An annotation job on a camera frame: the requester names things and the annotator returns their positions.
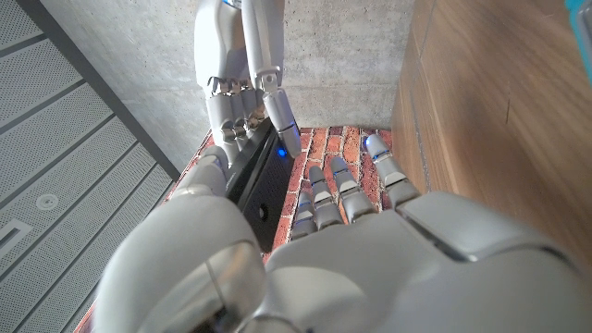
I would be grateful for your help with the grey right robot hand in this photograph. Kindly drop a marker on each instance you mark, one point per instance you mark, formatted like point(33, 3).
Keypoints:
point(240, 69)

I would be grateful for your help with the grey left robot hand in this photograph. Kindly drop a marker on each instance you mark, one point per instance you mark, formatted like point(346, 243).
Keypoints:
point(361, 268)

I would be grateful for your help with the black remote control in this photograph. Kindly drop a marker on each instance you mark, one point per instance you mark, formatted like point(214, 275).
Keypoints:
point(259, 185)

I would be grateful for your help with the blue flip phone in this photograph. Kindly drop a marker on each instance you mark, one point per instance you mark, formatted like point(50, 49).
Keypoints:
point(582, 32)

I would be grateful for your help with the red brick printed backdrop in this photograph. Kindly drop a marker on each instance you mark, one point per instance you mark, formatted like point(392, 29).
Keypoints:
point(333, 157)

